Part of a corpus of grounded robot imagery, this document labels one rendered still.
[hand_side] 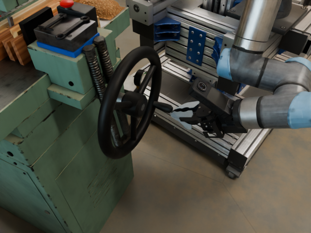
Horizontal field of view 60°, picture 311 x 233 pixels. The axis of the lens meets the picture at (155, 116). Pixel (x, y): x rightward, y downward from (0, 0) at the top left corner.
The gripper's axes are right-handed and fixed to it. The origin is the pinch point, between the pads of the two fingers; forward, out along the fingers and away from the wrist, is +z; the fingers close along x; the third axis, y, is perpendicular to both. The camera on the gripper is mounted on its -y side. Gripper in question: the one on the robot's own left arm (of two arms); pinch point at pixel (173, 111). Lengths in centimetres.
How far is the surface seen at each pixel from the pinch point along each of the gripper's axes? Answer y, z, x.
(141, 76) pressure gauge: -4.7, 18.9, 14.4
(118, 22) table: -24.7, 14.1, 14.1
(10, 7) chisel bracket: -43.0, 16.5, -9.7
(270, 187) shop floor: 86, 2, 33
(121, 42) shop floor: 19, 129, 118
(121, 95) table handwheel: -14.4, 3.6, -8.8
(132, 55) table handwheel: -23.2, -6.1, -7.5
